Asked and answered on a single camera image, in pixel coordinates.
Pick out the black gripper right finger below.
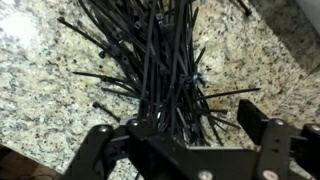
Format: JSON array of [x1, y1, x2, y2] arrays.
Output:
[[237, 99, 320, 180]]

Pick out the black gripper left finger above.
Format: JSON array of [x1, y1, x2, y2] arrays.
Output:
[[61, 119, 213, 180]]

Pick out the black zip ties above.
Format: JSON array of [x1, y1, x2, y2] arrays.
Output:
[[56, 0, 262, 148]]

